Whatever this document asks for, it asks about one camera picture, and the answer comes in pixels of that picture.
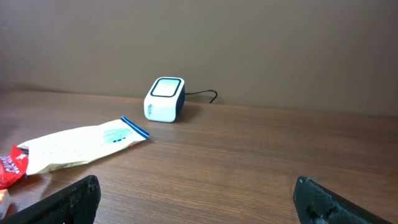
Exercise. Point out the white barcode scanner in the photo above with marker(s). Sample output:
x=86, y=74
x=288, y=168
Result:
x=165, y=99

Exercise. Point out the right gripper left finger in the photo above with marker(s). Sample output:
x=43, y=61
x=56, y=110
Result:
x=75, y=204

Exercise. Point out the red snack bag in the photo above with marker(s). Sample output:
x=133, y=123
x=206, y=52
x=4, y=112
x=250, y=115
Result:
x=13, y=167

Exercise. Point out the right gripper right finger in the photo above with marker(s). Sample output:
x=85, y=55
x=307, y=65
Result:
x=316, y=204

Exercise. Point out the cream snack pouch blue seal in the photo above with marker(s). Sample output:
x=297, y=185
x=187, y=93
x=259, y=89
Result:
x=79, y=146

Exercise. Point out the orange tissue pack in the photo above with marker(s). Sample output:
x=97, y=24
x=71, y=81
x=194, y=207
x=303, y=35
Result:
x=5, y=201

